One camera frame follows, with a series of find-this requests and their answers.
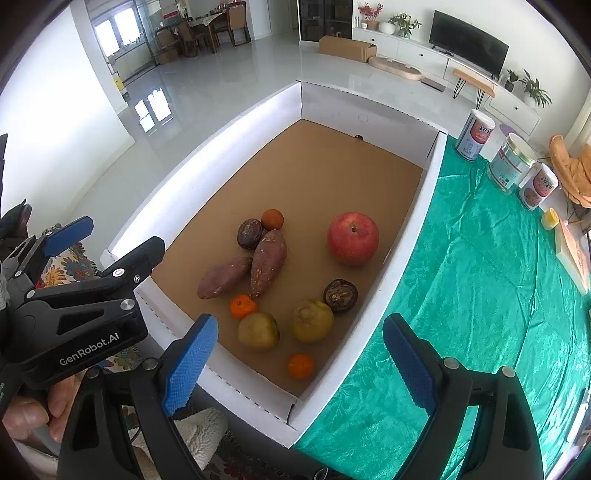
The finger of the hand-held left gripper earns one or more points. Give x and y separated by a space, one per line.
69 235
138 258

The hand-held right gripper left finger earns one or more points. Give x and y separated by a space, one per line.
189 364

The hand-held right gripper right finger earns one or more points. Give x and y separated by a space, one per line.
411 364

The olive round fruit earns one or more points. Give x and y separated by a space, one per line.
258 330

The bright orange mandarin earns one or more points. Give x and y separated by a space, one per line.
301 366
243 307

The slim sweet potato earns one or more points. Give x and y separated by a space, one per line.
225 278

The dark mangosteen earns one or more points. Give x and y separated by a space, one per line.
340 295

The yellow-green bumpy citrus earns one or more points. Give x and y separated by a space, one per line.
312 320

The smooth dark purple fruit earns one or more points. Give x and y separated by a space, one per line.
250 234

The thick speckled sweet potato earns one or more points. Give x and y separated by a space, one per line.
269 263

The red apple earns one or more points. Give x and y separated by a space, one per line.
353 237

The dark orange mandarin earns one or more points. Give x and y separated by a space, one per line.
272 218

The white cardboard box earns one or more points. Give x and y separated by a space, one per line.
314 184

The person's left hand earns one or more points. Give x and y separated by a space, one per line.
60 406

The floral printed cloth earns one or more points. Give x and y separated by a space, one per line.
60 270

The white fleece cloth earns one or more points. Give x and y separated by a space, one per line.
198 434

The flat white box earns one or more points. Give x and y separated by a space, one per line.
572 254

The small yellow lid jar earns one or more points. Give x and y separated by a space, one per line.
550 218

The red label tin can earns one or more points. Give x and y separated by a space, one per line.
475 136
538 187

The clear plastic jar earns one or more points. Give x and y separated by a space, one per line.
510 161

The orange lounge chair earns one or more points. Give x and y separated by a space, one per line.
570 170

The purple mat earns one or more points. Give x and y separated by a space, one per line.
506 130

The wooden dining chair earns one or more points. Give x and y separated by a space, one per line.
238 23

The wooden stool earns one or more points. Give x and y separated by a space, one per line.
473 79

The brown cardboard box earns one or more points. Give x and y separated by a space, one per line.
346 48

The round beige board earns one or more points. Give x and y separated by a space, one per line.
395 67

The large leafy potted plant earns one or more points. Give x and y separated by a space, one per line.
535 90

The small potted plant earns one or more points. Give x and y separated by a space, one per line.
510 78

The dark glass cabinet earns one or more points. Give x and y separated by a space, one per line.
325 18

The white television cabinet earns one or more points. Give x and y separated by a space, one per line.
415 50

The black television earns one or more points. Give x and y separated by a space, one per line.
468 41

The red flower arrangement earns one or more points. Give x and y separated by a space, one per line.
369 14

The white round vase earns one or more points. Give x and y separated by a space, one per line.
387 27

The bushy potted plant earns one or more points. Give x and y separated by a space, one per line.
404 23

